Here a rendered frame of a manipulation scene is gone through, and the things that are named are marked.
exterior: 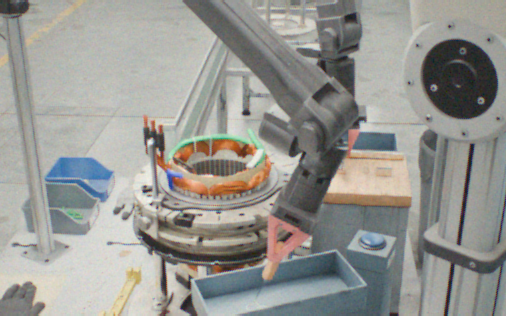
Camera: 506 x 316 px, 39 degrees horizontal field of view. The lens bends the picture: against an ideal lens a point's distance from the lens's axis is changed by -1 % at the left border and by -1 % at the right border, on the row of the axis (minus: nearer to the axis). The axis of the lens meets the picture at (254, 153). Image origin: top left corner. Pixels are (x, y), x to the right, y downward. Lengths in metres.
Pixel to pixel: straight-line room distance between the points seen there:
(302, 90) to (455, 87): 0.20
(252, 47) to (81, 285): 0.85
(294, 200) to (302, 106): 0.15
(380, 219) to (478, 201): 0.45
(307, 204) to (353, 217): 0.38
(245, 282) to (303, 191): 0.21
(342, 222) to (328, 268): 0.22
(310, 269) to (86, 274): 0.65
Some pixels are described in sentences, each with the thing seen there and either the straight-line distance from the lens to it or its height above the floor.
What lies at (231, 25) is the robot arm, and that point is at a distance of 0.96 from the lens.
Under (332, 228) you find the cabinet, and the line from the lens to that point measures 1.41.
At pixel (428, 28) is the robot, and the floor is 1.48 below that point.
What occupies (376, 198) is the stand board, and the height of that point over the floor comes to 1.06.
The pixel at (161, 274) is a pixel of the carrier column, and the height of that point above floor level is 0.88.
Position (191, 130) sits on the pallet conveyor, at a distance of 2.43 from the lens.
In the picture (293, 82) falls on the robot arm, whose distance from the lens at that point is 0.94.
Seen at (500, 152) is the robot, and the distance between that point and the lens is 0.95.
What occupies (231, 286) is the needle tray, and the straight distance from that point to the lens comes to 1.15.
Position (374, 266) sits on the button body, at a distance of 1.26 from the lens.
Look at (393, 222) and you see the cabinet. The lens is 1.41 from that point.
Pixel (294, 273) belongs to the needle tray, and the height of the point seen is 1.04.
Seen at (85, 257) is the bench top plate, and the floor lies 0.78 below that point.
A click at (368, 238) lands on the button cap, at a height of 1.04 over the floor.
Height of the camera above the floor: 1.70
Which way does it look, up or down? 25 degrees down
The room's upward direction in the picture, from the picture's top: straight up
